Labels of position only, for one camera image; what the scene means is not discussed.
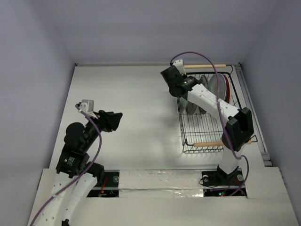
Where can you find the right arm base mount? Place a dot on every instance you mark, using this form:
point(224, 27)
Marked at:
point(216, 186)

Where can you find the red plate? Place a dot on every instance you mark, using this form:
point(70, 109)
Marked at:
point(228, 92)

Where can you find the blue patterned plate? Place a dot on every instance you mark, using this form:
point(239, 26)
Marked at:
point(204, 81)

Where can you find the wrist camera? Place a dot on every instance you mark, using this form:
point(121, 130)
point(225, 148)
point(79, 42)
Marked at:
point(178, 67)
point(87, 106)

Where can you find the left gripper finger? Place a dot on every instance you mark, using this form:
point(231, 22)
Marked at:
point(112, 116)
point(112, 124)

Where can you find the black wire dish rack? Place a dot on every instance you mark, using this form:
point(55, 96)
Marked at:
point(201, 132)

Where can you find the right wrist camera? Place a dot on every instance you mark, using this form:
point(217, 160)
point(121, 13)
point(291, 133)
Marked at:
point(178, 67)

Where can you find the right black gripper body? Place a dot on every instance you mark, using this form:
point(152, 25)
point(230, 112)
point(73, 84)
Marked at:
point(168, 76)

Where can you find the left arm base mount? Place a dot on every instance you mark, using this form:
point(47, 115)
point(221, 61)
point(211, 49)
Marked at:
point(108, 188)

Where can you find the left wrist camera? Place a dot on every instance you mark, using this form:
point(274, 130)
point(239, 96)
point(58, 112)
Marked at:
point(87, 106)

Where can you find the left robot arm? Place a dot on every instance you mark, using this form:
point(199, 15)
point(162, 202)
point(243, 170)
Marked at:
point(76, 175)

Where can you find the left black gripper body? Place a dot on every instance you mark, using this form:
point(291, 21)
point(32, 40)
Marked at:
point(103, 124)

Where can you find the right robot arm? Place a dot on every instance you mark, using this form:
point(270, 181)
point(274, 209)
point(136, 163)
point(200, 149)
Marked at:
point(237, 124)

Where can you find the green floral plate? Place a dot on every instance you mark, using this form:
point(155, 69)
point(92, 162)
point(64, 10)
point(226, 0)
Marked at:
point(182, 104)

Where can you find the grey reindeer plate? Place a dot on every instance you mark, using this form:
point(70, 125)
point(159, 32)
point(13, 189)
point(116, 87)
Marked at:
point(191, 108)

